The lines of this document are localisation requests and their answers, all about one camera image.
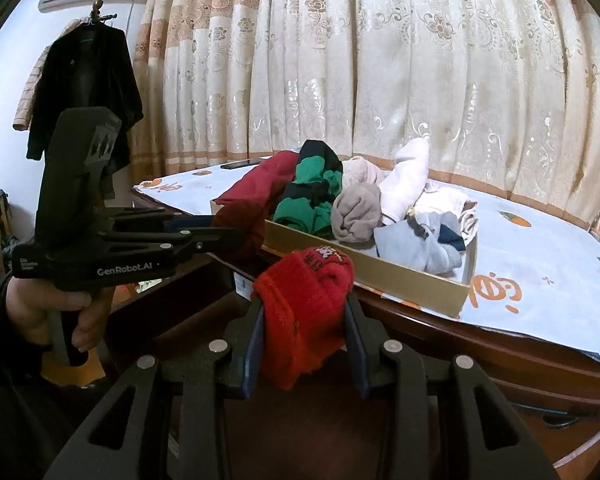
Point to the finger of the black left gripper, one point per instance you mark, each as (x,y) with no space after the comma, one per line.
(126,219)
(181,242)

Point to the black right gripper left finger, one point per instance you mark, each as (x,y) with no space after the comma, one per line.
(246,337)

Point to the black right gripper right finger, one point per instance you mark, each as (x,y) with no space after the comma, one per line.
(364,338)

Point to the bright red underwear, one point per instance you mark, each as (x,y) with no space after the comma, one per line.
(303,297)

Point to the grey and navy garment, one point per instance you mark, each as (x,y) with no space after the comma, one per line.
(425,242)

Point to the beige garment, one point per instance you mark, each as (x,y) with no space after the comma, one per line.
(356,213)

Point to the green and black garment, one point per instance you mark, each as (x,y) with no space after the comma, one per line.
(306,205)

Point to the pale pink garment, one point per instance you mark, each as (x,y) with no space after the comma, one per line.
(403,186)

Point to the white underwear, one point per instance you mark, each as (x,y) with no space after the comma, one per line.
(446,200)

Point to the person's left forearm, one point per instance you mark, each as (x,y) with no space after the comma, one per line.
(22,448)

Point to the cream garment in drawer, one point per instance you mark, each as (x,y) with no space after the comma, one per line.
(357,170)

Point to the person's left hand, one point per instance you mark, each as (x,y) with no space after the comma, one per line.
(28,303)

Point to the brown wooden dresser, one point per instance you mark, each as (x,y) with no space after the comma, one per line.
(474,411)

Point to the shallow cardboard tray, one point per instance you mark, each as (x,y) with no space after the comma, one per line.
(434,292)

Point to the black smartphone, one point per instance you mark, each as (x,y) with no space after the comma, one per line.
(237,164)

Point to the black hanging jacket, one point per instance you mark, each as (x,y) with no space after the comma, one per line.
(88,67)

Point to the white tablecloth with orange prints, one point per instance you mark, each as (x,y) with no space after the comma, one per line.
(535,275)

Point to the beige floral curtain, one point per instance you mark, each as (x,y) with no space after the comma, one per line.
(507,92)

